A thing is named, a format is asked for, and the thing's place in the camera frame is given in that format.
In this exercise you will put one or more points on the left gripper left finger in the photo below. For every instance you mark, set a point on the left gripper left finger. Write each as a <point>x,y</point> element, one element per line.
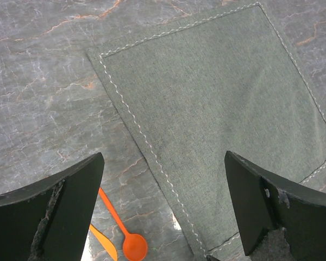
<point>49,219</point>

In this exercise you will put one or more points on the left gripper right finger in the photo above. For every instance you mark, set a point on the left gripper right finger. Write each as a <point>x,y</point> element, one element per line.
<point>265,203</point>

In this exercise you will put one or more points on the orange plastic knife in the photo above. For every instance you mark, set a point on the orange plastic knife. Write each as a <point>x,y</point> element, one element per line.
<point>105,242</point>

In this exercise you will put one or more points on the orange plastic spoon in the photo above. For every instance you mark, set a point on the orange plastic spoon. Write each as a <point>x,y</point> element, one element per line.
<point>134,247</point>

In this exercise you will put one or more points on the grey cloth napkin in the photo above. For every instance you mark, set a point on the grey cloth napkin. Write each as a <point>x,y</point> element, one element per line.
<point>193,89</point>

